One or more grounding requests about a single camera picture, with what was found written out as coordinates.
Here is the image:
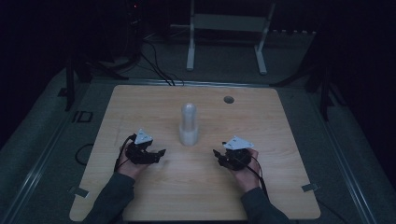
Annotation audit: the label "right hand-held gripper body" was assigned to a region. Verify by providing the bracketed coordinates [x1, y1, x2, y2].
[222, 135, 255, 172]

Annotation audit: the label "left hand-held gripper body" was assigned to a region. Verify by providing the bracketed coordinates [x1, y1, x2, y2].
[125, 128, 157, 165]

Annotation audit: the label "stack of clear plastic cups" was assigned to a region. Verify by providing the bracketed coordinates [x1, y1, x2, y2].
[178, 102, 200, 147]

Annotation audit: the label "person's left hand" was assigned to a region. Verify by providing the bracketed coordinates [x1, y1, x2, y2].
[116, 148, 149, 181]

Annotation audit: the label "person's right hand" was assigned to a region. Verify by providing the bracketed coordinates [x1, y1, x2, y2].
[232, 148, 262, 194]

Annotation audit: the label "black tripod stand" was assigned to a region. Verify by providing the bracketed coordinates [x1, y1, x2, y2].
[270, 31, 347, 122]
[57, 52, 129, 112]

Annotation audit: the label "dark computer tower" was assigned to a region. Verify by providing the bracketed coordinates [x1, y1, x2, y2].
[123, 0, 145, 59]

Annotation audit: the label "white metal stand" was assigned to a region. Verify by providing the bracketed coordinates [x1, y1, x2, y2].
[186, 0, 277, 76]

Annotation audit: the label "white power strip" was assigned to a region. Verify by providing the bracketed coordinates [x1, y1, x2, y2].
[270, 29, 318, 35]

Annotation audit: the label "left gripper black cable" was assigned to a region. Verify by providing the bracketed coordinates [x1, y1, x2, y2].
[113, 133, 138, 173]

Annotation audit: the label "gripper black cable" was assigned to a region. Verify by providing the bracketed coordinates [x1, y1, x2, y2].
[246, 155, 271, 201]
[113, 133, 138, 173]

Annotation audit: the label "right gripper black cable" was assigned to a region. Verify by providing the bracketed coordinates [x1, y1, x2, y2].
[246, 155, 271, 201]

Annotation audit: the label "black looped floor cable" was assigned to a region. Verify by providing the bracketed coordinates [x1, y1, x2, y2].
[75, 142, 95, 167]

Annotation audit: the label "grey table corner bracket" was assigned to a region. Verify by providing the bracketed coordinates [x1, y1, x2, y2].
[301, 183, 321, 193]
[68, 185, 91, 199]

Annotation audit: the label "black floor cables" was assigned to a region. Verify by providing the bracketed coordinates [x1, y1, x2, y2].
[139, 39, 185, 87]

